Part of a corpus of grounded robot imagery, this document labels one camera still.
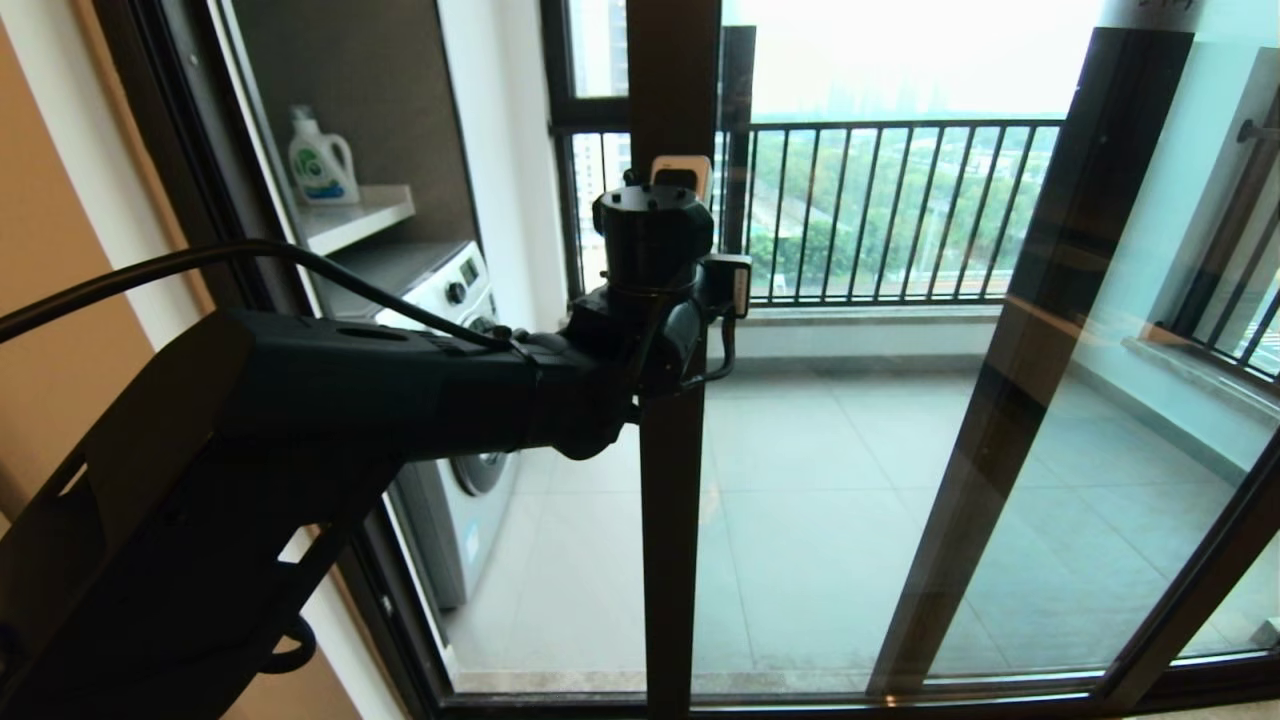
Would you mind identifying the fixed dark-framed glass door panel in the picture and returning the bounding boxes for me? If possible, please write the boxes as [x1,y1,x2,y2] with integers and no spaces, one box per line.
[868,30,1280,696]

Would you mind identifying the white wall shelf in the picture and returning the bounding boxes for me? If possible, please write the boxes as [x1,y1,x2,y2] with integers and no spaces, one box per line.
[300,183,416,256]

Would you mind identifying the white detergent bottle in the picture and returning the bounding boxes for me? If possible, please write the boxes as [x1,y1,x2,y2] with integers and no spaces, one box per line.
[288,104,359,205]

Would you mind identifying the dark brown sliding glass door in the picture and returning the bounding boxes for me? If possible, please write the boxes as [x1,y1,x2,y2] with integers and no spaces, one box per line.
[625,0,1280,716]

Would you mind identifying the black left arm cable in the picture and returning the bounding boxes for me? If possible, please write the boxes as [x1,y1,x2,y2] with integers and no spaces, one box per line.
[0,238,743,393]

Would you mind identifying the white front-load washing machine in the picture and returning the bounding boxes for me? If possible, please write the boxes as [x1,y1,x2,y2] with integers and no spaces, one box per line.
[320,240,521,609]

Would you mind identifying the short black side railing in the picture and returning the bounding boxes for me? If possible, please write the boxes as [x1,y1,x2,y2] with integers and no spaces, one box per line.
[1165,120,1280,386]

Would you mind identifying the long black balcony railing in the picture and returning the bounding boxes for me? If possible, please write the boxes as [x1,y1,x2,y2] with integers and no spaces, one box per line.
[553,120,1063,306]

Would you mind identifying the long grey stone sill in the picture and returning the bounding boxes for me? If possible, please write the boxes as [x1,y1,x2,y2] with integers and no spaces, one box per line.
[745,306,1001,329]

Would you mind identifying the short grey stone sill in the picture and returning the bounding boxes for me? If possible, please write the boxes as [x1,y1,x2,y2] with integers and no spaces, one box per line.
[1125,340,1280,431]

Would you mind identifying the black window frame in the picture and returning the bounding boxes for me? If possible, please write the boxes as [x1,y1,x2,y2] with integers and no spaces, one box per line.
[545,0,758,306]

